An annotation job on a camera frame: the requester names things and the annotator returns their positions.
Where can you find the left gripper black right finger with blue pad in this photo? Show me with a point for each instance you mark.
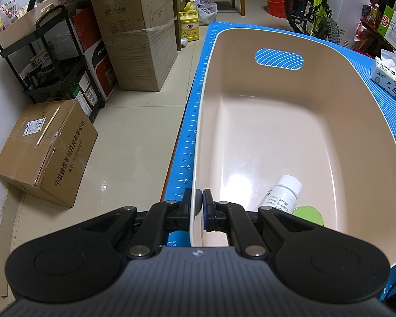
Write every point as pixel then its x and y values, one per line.
pixel 233 220

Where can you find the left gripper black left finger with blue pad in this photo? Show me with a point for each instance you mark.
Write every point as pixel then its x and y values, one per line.
pixel 165 224

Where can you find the white pill bottle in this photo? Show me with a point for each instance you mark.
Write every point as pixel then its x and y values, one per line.
pixel 283 195

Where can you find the green tape roll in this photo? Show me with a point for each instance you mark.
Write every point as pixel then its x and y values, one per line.
pixel 310 214

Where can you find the beige plastic storage bin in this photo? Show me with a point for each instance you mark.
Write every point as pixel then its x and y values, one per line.
pixel 297 138

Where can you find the brown cardboard box on floor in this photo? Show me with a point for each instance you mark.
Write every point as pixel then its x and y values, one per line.
pixel 46 152

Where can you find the black metal shelf rack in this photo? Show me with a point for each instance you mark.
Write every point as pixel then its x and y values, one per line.
pixel 50 66

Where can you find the yellow detergent jug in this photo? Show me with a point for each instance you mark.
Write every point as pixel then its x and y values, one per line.
pixel 189 22

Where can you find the large stacked cardboard box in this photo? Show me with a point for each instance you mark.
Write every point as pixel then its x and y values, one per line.
pixel 139 36

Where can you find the white plastic bag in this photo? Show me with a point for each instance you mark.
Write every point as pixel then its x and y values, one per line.
pixel 207 10

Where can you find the green black bicycle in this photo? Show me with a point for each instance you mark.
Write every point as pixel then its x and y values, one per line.
pixel 312 18

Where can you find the white tissue box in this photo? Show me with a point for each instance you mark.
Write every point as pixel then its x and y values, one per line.
pixel 383 72

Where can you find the green white carton box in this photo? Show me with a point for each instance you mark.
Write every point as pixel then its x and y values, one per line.
pixel 387 26

